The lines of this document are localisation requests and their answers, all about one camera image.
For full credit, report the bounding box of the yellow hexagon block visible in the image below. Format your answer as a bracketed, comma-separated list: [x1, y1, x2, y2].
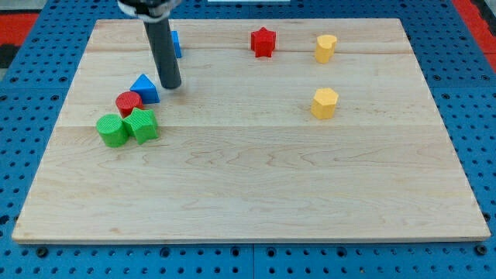
[311, 88, 339, 119]

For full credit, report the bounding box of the blue triangle block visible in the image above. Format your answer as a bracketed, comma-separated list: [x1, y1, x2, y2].
[129, 74, 160, 105]

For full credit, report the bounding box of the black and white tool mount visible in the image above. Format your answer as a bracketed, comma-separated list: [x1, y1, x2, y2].
[117, 0, 182, 22]

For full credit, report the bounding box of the red circle block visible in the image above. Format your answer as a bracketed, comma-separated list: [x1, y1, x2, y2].
[115, 91, 144, 118]

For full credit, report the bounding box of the red star block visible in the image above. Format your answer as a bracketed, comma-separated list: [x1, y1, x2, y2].
[250, 26, 277, 57]

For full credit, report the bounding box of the yellow heart block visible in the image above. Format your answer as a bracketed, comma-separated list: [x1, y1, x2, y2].
[314, 35, 337, 64]

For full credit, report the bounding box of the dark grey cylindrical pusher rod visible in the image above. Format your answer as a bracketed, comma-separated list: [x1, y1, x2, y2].
[144, 18, 182, 89]

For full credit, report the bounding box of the green circle block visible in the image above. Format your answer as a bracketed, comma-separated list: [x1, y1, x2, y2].
[96, 114, 129, 148]

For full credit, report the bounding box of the wooden board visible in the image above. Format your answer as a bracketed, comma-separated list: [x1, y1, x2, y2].
[12, 19, 491, 244]

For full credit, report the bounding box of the blue block behind rod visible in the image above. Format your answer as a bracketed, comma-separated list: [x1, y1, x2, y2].
[171, 30, 182, 58]

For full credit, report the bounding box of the green star block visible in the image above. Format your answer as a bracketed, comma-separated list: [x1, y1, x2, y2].
[123, 108, 159, 145]

